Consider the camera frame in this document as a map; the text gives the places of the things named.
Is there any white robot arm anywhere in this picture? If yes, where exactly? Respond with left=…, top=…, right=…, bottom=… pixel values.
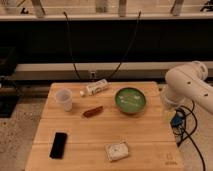
left=161, top=61, right=213, bottom=115

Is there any white sponge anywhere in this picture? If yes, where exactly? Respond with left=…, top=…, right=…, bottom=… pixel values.
left=105, top=142, right=129, bottom=162

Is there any white plastic bottle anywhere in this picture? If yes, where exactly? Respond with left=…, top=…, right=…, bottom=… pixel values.
left=80, top=79, right=109, bottom=97

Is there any green bowl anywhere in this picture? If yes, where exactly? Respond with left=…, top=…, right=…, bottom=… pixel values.
left=114, top=87, right=146, bottom=115

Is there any black phone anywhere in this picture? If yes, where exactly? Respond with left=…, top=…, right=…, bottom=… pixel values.
left=50, top=132, right=67, bottom=159

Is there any blue connector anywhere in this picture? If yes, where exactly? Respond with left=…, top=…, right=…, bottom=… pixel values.
left=170, top=113, right=183, bottom=127

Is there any left black hanging cable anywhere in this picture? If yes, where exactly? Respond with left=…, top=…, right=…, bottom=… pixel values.
left=62, top=11, right=82, bottom=81

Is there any black hanging cable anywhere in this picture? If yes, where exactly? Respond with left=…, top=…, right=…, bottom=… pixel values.
left=107, top=10, right=142, bottom=81
left=62, top=11, right=82, bottom=81

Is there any right black hanging cable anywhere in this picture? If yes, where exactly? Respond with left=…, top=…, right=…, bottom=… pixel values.
left=107, top=10, right=142, bottom=81

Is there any black floor cable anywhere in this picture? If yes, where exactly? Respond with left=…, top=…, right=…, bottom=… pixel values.
left=171, top=99, right=208, bottom=171

